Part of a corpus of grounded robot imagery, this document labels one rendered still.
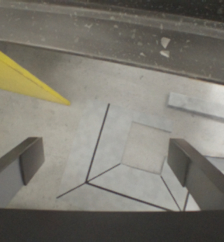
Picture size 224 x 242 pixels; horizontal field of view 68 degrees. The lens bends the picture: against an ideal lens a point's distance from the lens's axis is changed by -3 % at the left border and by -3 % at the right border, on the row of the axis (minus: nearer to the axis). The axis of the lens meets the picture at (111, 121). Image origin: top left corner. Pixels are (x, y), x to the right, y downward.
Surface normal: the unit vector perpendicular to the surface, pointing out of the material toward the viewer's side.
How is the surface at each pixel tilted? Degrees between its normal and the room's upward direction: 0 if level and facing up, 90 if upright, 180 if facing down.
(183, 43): 0
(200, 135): 0
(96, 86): 0
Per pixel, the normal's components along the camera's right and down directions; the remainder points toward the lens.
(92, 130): -0.29, -0.20
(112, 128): 0.00, -0.12
